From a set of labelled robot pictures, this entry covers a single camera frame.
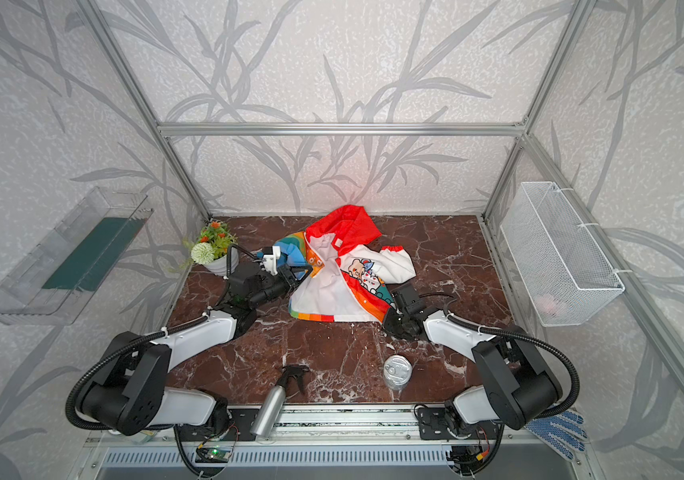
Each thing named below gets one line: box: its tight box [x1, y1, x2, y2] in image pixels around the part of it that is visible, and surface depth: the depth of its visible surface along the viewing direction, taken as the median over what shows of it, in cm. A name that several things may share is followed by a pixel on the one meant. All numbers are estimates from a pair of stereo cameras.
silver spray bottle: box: [250, 364, 311, 438], surface depth 76 cm
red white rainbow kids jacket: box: [276, 205, 416, 323], surface depth 101 cm
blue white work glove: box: [524, 410, 588, 460], surface depth 73 cm
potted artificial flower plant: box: [191, 221, 239, 276], surface depth 91 cm
